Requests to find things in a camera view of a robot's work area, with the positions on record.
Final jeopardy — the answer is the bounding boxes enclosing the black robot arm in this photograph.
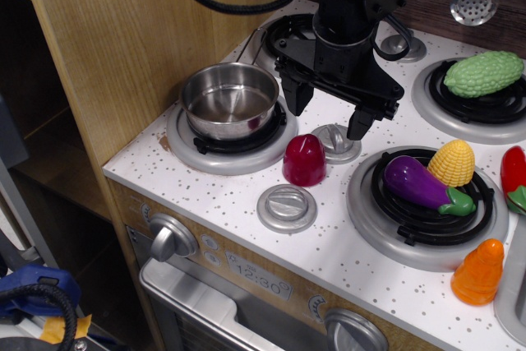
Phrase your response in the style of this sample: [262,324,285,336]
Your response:
[275,0,412,141]

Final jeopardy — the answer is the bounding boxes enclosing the silver oven dial left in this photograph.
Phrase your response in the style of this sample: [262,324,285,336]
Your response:
[149,213,199,262]

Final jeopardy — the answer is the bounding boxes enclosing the back right stove burner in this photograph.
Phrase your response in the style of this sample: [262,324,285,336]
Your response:
[411,58,525,145]

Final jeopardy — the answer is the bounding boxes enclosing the grey stovetop knob back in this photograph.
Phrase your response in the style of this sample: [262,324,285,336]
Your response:
[381,35,427,63]

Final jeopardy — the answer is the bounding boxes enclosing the front left stove burner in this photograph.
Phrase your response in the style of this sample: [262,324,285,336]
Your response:
[166,97,298,176]

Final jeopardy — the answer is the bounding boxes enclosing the yellow toy corn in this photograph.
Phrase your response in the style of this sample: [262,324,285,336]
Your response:
[427,140,475,187]

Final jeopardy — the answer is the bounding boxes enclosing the green bumpy toy gourd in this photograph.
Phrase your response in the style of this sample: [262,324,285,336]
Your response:
[444,51,524,99]

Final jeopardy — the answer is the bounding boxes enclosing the grey stovetop knob front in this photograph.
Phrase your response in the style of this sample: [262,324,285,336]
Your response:
[256,184,317,234]

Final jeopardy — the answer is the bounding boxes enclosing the grey stovetop knob middle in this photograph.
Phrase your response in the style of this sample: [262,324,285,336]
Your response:
[311,124,362,164]

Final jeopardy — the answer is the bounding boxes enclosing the stove burner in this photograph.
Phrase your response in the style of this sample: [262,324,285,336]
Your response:
[166,97,298,176]
[244,13,315,76]
[346,146,509,271]
[411,58,525,145]

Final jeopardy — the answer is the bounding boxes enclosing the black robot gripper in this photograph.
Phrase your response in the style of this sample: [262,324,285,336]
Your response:
[275,13,404,141]

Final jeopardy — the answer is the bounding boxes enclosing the front right stove burner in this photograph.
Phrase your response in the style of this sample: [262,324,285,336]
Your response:
[346,146,509,271]

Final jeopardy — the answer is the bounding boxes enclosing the hanging metal skimmer spoon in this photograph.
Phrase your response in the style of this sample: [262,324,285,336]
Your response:
[450,0,500,27]

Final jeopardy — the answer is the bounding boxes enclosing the grey stovetop knob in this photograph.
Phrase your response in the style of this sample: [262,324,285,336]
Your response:
[381,35,427,63]
[311,124,362,164]
[256,184,317,234]

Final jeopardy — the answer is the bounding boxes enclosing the purple toy eggplant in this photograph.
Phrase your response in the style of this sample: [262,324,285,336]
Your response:
[382,155,477,217]

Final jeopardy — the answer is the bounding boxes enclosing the stainless steel pan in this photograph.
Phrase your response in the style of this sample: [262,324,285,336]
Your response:
[179,27,281,142]

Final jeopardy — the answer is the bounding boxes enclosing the back left stove burner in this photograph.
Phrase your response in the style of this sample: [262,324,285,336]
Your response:
[244,13,315,76]

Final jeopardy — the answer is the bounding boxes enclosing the orange toy carrot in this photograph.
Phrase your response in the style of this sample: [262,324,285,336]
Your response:
[450,238,505,306]

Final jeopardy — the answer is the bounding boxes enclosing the red toy pepper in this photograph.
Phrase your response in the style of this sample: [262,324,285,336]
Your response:
[501,145,525,215]

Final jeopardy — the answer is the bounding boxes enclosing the silver oven dial right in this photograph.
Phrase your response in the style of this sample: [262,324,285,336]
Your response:
[324,308,389,351]

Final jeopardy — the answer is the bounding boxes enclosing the dark red sweet potato toy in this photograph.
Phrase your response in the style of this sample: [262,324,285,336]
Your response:
[282,134,326,187]

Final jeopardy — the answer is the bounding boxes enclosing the digital clock display panel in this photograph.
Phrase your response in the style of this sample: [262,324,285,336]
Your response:
[225,252,293,301]

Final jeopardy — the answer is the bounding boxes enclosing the silver oven door handle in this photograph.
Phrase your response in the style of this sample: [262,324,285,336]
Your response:
[140,259,270,350]

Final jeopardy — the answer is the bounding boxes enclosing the wooden cabinet side panel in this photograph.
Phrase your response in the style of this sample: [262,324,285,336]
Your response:
[16,0,297,351]

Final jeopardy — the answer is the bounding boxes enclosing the blue clamp with cable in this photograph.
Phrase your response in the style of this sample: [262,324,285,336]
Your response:
[1,264,81,350]

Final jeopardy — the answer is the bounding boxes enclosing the silver oven dial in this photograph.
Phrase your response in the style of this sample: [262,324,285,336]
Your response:
[324,308,389,351]
[149,213,199,262]

